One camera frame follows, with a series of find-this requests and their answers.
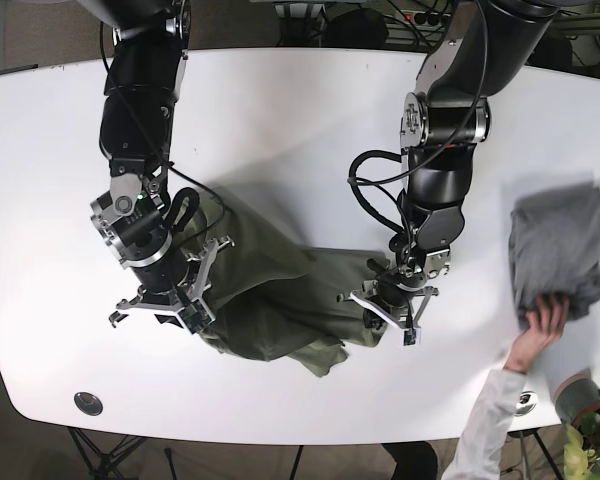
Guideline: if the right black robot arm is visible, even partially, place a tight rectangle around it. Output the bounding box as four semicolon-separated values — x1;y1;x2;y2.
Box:
82;1;233;334

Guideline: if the green potted plant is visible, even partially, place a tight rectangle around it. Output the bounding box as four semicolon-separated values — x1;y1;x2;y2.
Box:
563;411;600;480

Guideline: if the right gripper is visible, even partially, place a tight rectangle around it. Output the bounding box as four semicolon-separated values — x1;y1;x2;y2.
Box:
109;235;235;330

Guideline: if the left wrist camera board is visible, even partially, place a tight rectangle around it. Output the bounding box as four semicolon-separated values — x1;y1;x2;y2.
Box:
403;327;421;346

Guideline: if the black table leg frame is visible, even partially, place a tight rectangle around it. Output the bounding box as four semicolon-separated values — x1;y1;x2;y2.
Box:
68;427;146;480

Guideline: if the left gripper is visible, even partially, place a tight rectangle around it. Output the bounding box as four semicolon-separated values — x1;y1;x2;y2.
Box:
336;280;439;331

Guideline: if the person's bare hand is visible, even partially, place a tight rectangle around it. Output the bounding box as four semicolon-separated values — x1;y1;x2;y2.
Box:
503;293;569;374

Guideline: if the olive green T-shirt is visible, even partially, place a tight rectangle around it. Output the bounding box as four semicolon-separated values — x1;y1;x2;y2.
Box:
176;196;387;377

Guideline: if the left silver table grommet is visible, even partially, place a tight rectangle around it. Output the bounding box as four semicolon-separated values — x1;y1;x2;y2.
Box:
74;392;103;416

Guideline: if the dark grey T-shirt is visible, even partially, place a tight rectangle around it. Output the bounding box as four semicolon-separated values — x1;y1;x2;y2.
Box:
508;182;600;329

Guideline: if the silver table grommet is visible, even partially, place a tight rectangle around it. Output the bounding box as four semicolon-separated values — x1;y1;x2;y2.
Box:
74;392;103;416
515;391;539;417

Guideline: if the forearm in white sleeve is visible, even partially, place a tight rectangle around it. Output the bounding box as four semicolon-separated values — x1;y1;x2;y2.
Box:
441;369;526;479

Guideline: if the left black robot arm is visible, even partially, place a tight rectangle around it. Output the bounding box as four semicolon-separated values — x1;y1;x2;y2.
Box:
347;1;560;346

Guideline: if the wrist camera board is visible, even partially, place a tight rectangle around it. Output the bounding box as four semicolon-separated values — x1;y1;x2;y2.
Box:
181;299;216;334
403;327;421;346

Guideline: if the right silver table grommet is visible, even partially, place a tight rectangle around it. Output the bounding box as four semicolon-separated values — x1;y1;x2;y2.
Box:
515;391;539;417

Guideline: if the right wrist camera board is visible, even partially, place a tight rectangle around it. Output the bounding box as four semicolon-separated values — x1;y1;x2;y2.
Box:
181;299;216;334

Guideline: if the grey plant pot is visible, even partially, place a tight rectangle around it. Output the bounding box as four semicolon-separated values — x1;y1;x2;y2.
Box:
552;369;600;428

